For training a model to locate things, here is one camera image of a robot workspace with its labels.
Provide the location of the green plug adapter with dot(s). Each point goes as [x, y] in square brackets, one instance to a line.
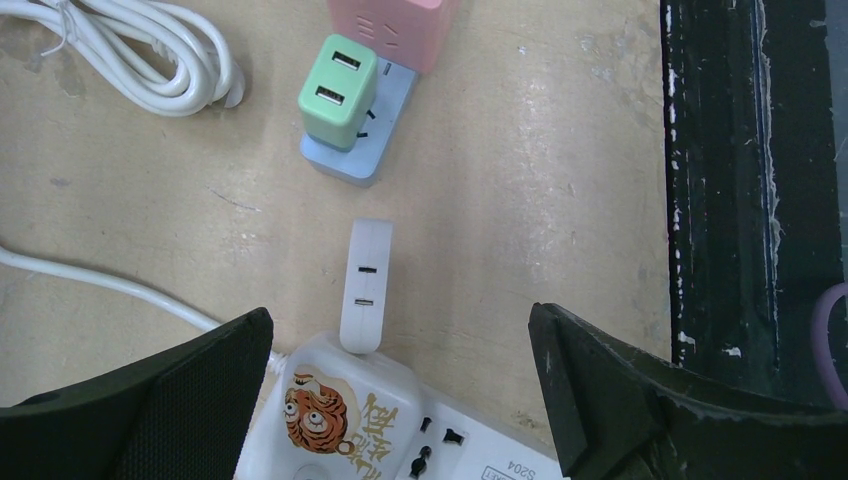
[338, 91]

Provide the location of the pink cube adapter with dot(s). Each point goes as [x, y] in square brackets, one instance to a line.
[410, 33]

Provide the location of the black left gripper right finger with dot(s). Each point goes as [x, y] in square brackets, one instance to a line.
[618, 412]

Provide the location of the white cube plug adapter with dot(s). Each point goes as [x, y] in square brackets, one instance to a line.
[335, 415]

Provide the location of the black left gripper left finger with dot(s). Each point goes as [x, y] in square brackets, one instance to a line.
[183, 413]

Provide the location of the white USB power strip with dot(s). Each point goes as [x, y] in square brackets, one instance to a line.
[454, 441]

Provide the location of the light blue power strip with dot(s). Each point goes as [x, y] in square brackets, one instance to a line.
[361, 164]

